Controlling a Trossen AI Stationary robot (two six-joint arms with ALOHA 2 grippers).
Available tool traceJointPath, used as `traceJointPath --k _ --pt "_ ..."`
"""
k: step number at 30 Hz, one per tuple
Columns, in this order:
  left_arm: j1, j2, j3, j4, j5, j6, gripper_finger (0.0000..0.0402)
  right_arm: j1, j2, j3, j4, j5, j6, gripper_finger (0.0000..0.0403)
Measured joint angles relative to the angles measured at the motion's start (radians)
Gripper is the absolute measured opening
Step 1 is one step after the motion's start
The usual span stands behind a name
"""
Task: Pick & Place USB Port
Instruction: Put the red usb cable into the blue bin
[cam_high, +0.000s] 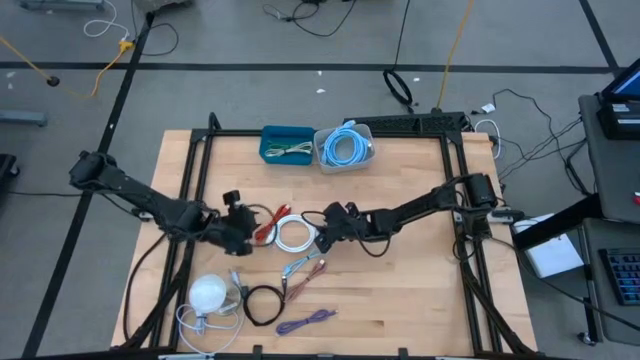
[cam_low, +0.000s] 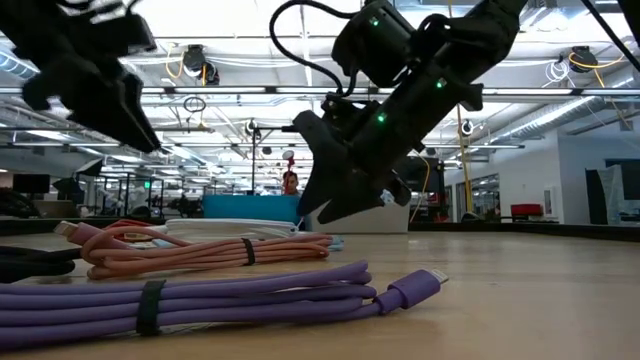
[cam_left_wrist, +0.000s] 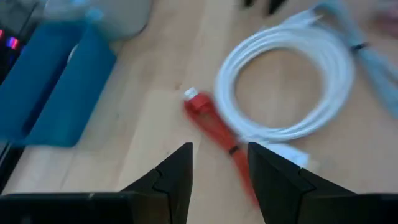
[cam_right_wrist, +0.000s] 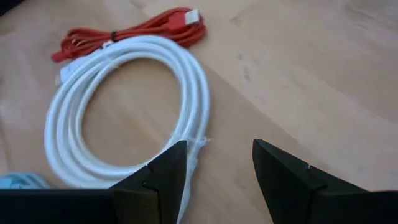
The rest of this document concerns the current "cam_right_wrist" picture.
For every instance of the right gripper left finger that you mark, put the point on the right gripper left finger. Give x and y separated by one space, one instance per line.
158 193

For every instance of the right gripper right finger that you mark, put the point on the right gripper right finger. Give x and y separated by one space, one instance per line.
292 193

